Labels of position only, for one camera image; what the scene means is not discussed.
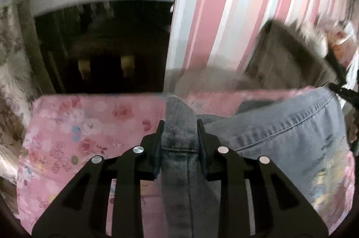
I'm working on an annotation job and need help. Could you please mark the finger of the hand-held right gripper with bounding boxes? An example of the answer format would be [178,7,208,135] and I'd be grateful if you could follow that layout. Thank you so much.
[325,51,359,111]

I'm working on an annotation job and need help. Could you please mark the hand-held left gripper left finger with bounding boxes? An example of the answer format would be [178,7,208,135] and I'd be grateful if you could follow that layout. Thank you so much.
[32,119,165,238]

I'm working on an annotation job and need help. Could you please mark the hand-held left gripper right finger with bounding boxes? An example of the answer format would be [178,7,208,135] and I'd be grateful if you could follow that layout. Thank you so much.
[197,119,328,238]

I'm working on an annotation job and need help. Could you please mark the grey denim jacket with print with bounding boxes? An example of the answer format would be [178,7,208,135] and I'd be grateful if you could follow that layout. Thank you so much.
[160,86,354,238]

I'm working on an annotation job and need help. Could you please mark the orange patterned cloth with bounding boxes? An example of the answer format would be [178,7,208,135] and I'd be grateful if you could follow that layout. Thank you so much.
[325,23,359,66]

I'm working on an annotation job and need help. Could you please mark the brown coat with fur collar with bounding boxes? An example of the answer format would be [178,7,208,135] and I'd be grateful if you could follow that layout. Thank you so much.
[244,18,340,90]

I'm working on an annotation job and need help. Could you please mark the pink floral bedsheet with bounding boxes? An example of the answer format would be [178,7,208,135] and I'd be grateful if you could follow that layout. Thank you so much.
[17,88,357,236]

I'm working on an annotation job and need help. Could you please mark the beige floral quilted cloth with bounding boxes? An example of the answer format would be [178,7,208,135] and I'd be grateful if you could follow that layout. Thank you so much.
[0,0,48,217]

